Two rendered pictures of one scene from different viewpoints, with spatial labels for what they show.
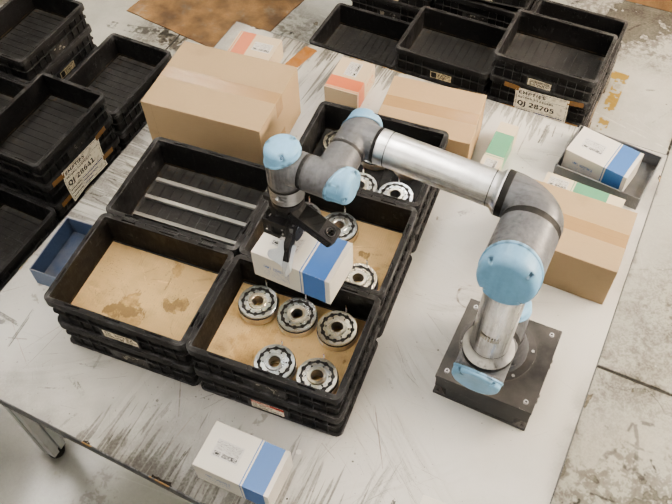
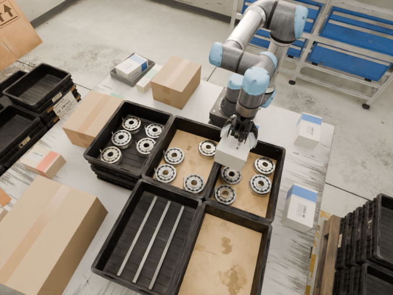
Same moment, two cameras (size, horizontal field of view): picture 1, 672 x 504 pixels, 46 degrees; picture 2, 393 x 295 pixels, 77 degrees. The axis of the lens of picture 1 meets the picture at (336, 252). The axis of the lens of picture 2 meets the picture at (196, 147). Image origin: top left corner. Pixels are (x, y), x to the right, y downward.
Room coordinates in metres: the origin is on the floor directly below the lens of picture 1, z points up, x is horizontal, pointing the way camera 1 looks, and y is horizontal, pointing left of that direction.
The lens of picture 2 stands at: (1.29, 0.66, 1.92)
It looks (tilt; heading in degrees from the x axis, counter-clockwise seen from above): 56 degrees down; 263
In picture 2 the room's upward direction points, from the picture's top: 5 degrees clockwise
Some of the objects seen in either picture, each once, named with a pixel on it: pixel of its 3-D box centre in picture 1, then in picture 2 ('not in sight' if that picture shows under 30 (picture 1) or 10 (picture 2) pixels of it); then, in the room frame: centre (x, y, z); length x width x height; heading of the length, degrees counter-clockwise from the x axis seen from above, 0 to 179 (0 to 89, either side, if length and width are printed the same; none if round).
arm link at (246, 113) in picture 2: (286, 190); (248, 106); (1.06, 0.10, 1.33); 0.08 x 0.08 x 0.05
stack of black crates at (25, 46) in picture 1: (42, 65); not in sight; (2.62, 1.21, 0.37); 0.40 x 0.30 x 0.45; 152
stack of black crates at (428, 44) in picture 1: (450, 71); (16, 142); (2.54, -0.52, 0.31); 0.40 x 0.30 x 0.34; 62
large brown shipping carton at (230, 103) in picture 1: (224, 107); (47, 235); (1.87, 0.34, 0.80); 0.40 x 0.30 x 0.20; 68
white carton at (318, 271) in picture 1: (303, 258); (237, 142); (1.05, 0.08, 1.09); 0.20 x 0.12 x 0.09; 62
